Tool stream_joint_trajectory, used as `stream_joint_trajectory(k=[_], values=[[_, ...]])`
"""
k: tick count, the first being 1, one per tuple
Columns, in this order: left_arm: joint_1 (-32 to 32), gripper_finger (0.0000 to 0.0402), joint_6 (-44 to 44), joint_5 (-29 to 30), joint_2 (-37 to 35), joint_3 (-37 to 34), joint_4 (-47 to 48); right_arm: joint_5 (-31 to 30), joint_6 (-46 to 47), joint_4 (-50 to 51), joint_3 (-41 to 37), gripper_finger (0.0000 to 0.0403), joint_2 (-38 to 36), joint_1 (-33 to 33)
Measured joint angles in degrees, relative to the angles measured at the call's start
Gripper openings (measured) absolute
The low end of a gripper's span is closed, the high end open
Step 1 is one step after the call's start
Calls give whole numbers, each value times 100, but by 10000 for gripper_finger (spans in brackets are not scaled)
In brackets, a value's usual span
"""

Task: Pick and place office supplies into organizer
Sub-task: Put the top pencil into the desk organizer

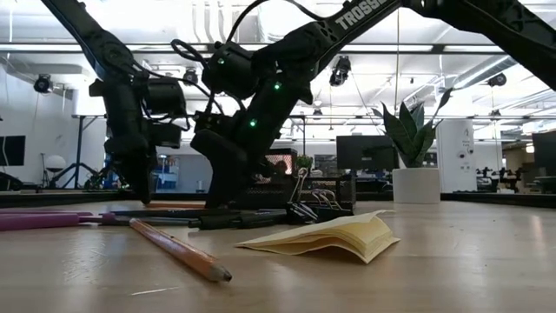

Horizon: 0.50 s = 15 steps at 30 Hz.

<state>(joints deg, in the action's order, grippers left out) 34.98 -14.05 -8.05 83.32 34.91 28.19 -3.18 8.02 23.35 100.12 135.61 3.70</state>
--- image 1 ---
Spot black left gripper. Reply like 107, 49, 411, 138
103, 99, 153, 205

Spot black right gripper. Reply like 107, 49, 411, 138
189, 82, 314, 210

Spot orange pencil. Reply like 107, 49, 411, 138
129, 218, 233, 283
145, 201, 206, 210

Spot thin black pen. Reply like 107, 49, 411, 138
108, 208, 244, 218

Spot black marker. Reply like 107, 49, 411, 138
188, 216, 261, 230
236, 210, 301, 227

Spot purple scissors with teal blades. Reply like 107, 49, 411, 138
0, 210, 192, 232

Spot yellow sticky note pad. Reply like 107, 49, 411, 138
235, 210, 401, 264

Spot black tripod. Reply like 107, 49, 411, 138
50, 115, 103, 189

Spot white globe lamp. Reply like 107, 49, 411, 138
44, 154, 67, 174

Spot black computer monitor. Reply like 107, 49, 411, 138
336, 135, 400, 171

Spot green plant in white pot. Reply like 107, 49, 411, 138
372, 86, 453, 204

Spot white column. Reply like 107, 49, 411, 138
436, 117, 475, 193

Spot dark large screen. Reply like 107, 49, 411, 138
532, 130, 556, 177

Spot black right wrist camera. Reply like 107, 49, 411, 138
193, 110, 238, 137

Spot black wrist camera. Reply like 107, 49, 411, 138
149, 121, 183, 150
193, 110, 238, 137

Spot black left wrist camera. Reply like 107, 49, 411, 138
149, 121, 183, 150

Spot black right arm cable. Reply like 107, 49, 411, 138
171, 0, 327, 64

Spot black wall screen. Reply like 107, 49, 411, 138
0, 135, 26, 167

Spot black aluminium table frame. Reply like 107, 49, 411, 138
0, 190, 556, 210

